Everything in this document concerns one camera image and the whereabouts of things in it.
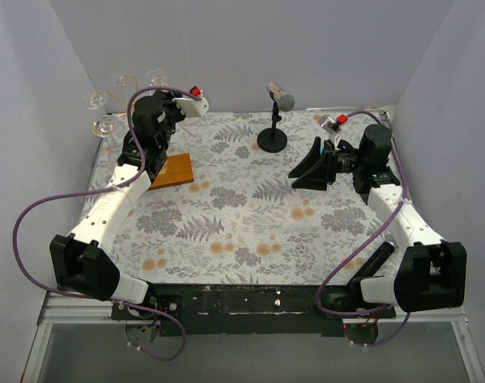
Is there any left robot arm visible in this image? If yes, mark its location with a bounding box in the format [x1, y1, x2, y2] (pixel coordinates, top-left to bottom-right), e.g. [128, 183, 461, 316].
[49, 87, 186, 319]

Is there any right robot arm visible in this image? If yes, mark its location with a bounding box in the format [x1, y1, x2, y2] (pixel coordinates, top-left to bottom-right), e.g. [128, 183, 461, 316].
[289, 120, 467, 318]

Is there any glitter microphone on stand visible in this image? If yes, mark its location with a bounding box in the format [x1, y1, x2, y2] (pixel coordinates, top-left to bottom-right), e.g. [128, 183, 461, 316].
[266, 81, 295, 112]

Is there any floral tablecloth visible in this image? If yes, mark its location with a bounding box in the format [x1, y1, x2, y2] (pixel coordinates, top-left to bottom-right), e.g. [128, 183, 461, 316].
[110, 110, 391, 285]

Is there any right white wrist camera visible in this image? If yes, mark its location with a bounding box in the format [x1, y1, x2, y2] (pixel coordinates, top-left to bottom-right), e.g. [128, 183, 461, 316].
[317, 114, 348, 148]

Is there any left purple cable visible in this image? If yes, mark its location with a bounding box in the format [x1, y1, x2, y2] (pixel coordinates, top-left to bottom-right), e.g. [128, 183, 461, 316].
[13, 86, 187, 362]

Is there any purple cable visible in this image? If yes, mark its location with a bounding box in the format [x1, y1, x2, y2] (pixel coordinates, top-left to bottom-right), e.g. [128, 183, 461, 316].
[13, 86, 187, 362]
[317, 109, 412, 347]

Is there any gold wire wine glass rack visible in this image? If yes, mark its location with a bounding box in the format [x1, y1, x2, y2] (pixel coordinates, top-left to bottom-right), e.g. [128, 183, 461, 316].
[91, 71, 195, 192]

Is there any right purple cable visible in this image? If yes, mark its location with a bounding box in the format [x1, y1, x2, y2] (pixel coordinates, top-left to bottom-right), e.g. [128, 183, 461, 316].
[317, 109, 412, 347]

